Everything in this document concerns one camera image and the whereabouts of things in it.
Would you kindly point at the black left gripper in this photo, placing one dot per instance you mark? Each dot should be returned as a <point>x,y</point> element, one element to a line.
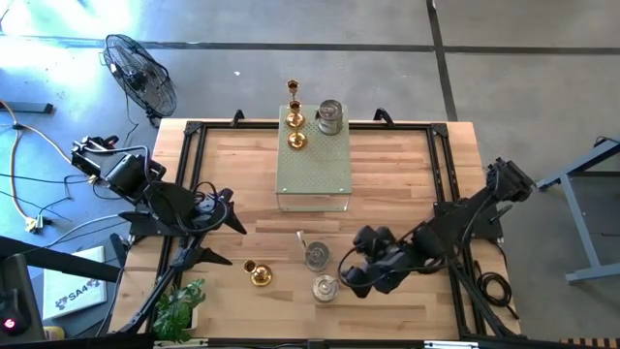
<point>210,213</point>

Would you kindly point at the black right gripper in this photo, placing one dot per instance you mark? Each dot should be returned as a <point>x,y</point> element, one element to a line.
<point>394,269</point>

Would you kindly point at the candle tin with cake label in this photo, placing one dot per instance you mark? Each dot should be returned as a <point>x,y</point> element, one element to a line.
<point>317,257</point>

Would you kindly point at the candle tin with flower label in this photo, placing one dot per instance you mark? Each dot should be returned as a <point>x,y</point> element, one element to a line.
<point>325,288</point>

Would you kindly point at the brass candlestick holder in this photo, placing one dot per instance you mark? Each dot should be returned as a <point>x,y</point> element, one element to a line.
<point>261,276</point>
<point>297,140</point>
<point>294,119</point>

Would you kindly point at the silver candle tin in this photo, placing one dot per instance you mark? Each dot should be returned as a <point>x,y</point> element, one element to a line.
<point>331,118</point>

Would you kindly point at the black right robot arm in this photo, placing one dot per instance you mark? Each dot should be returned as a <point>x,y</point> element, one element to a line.
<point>506,179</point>

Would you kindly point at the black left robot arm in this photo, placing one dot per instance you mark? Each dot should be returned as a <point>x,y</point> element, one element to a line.
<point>164,203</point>

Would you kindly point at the potted green plant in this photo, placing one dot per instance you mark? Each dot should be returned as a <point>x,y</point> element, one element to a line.
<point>176,310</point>

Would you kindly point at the green perforated metal shelf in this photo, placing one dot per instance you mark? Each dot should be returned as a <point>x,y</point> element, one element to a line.
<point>315,169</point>

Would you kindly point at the white printed box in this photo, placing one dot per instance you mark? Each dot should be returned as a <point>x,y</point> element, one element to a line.
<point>72,291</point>

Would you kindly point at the black equipment stand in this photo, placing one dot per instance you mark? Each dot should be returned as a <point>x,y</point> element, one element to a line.
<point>58,259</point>

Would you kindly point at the black floor fan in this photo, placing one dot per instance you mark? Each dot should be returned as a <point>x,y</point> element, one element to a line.
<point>138,80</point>

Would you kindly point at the black floor bar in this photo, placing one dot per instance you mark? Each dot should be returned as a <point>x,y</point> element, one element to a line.
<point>29,107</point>

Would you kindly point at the black frame bracket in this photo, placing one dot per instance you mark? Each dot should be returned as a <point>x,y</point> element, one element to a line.
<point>237,116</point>
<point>385,116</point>

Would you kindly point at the black aluminium table frame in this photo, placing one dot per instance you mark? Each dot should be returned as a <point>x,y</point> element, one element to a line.
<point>412,126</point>

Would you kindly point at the grey-blue desk frame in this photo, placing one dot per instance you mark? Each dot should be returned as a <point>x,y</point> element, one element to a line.
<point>582,232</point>

